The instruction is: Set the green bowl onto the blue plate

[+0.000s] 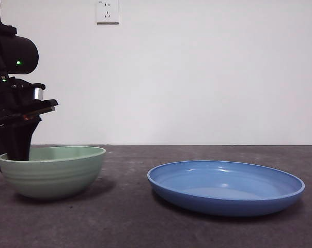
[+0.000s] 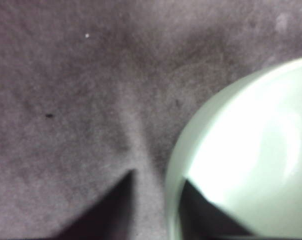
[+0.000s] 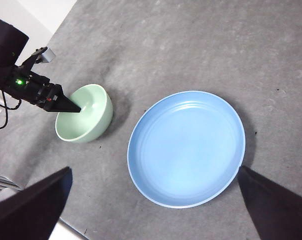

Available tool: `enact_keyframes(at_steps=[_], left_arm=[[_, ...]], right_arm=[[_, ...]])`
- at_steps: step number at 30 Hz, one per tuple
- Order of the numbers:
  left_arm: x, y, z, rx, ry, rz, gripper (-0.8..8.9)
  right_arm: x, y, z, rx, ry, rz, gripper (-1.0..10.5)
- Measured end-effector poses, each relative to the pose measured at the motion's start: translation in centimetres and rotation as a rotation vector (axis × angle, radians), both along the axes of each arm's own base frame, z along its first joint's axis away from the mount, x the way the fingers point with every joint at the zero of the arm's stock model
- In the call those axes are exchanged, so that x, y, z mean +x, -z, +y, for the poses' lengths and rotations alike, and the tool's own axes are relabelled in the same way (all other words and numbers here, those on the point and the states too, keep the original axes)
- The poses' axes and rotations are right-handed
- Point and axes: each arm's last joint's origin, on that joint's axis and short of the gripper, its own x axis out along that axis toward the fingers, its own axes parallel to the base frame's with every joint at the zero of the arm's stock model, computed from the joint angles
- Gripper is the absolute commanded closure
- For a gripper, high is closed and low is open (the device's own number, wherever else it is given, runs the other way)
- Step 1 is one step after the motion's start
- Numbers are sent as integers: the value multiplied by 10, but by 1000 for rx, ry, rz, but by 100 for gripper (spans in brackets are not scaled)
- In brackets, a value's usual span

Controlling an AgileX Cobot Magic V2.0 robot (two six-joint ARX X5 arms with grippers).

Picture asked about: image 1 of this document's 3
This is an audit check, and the green bowl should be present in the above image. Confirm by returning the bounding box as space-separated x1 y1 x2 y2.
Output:
0 146 106 199

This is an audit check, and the blue plate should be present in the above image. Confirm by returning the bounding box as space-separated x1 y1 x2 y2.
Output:
147 160 306 217

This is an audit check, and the white wall socket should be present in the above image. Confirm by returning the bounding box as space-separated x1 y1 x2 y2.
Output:
96 0 120 26

